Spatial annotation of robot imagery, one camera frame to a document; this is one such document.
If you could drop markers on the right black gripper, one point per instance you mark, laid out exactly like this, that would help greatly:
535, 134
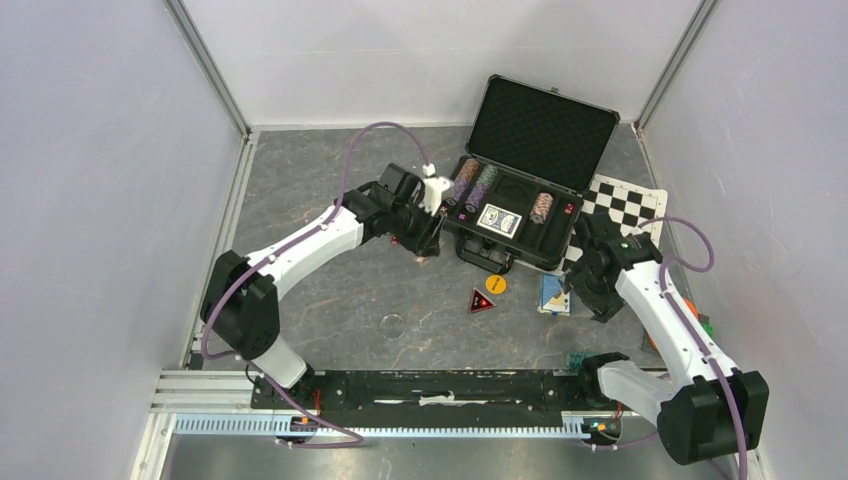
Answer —
603, 305

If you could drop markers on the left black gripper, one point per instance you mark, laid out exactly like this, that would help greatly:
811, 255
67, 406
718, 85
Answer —
427, 241

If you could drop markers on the blue card deck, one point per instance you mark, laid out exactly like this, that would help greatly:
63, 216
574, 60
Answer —
499, 221
553, 300

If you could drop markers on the purple chip stack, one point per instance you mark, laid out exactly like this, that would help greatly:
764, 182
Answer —
475, 197
459, 187

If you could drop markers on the brown chip stack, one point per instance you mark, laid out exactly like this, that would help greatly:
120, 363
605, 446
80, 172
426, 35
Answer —
468, 169

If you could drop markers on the yellow dealer button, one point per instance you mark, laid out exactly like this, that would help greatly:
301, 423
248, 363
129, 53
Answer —
496, 284

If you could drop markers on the black poker set case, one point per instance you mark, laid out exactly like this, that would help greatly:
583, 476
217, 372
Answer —
541, 141

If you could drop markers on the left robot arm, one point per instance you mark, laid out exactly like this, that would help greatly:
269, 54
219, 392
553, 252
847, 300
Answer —
243, 294

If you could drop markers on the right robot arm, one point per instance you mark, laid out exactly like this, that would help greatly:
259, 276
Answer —
707, 407

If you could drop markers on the blue card deck in case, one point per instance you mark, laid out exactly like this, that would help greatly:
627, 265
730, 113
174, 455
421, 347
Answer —
499, 221

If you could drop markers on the black white checkered board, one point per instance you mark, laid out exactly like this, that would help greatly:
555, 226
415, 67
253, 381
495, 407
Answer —
628, 206

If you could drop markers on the red triangular card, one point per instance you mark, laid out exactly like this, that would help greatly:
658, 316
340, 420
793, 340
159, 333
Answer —
479, 302

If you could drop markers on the clear round lid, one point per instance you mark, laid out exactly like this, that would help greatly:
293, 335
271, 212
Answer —
392, 326

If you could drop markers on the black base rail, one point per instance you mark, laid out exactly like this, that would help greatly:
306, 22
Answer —
447, 398

